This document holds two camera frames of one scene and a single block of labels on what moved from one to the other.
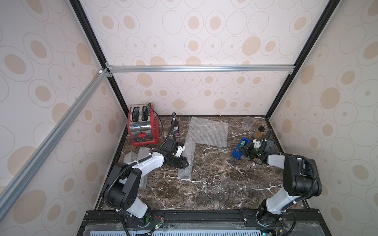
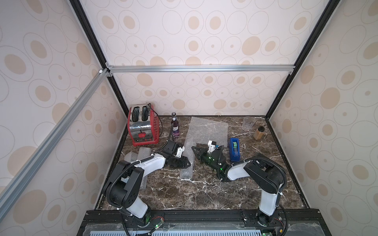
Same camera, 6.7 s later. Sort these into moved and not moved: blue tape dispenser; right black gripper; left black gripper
Moved: blue tape dispenser; right black gripper
Not moved: left black gripper
